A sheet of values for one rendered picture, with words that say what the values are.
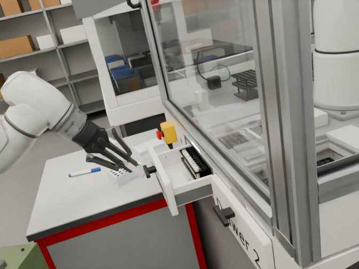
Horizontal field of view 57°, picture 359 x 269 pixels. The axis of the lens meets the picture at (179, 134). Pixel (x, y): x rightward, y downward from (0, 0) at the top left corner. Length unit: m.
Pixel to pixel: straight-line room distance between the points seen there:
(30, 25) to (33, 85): 4.32
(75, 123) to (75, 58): 4.29
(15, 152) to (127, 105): 0.94
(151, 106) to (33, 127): 0.98
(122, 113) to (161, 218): 0.72
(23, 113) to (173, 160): 0.52
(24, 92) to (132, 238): 0.67
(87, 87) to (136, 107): 3.50
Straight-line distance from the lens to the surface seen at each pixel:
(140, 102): 1.78
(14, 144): 0.93
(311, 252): 0.59
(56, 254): 1.30
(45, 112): 0.89
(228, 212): 0.76
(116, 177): 1.28
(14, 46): 4.84
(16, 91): 0.89
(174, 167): 1.14
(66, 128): 0.90
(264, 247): 0.66
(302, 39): 0.43
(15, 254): 0.97
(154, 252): 1.34
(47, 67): 5.22
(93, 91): 5.25
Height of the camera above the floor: 1.37
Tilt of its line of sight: 23 degrees down
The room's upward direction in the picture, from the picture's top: 13 degrees counter-clockwise
